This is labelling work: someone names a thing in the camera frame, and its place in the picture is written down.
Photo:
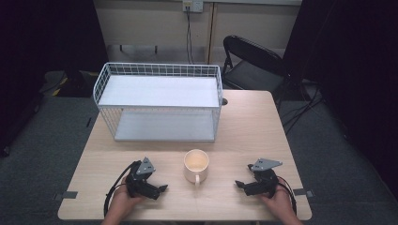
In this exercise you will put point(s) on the cream ceramic cup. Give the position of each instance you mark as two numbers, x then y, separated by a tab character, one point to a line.
196	170

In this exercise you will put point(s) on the white wall outlet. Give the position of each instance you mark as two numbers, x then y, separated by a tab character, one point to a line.
193	5

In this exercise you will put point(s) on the person's left hand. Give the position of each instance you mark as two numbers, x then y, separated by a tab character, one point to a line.
122	200

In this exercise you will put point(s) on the grey tape strip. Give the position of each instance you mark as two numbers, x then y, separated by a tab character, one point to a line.
303	192
67	195

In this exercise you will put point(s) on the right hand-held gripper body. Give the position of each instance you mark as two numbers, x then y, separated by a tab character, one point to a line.
264	181

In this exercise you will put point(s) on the black curtain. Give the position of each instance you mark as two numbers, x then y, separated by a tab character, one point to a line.
359	62

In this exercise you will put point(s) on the black stand base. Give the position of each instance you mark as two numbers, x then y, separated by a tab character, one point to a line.
72	82

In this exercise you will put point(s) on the black folding chair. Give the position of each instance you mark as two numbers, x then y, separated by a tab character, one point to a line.
250	75

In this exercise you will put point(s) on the person's right hand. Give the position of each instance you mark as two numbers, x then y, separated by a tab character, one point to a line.
279	203

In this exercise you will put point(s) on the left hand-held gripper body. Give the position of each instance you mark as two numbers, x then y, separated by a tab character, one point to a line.
140	184

